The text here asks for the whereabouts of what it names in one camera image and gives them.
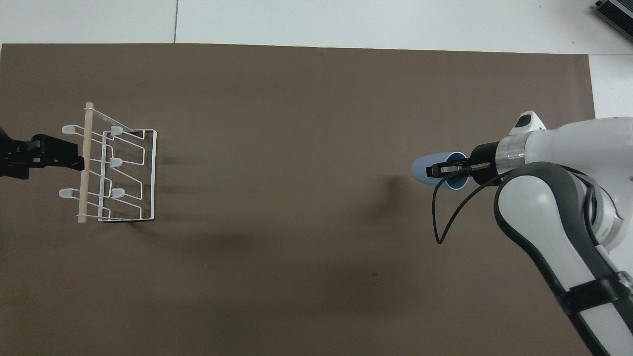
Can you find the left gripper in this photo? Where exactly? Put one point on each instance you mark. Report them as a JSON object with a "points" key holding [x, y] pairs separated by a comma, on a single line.
{"points": [[14, 158]]}

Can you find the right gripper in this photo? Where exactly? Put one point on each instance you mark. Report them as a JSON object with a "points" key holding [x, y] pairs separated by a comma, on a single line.
{"points": [[484, 155]]}

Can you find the light blue cup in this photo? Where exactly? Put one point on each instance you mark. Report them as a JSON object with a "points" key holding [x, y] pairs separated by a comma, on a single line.
{"points": [[421, 170]]}

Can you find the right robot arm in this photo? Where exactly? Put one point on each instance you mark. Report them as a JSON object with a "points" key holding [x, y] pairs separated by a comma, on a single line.
{"points": [[544, 207]]}

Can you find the grey ribbed metal box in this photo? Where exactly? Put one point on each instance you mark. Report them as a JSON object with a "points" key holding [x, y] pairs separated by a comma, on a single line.
{"points": [[617, 12]]}

